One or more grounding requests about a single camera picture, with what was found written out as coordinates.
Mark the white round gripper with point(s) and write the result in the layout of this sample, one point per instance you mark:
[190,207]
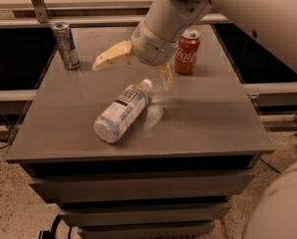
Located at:
[150,46]

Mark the clear blue-labelled plastic bottle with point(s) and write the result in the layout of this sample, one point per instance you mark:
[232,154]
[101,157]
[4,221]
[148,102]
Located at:
[122,112]

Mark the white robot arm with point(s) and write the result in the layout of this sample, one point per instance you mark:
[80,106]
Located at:
[273,24]

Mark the red Coca-Cola can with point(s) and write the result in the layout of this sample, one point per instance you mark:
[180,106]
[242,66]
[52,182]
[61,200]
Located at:
[185,56]

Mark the silver blue energy drink can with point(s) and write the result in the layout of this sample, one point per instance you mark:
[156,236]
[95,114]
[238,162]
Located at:
[66,46]

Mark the grey drawer cabinet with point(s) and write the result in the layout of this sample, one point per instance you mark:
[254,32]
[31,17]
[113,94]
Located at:
[174,170]

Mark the metal railing frame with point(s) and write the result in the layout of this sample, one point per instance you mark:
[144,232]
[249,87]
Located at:
[43,17]

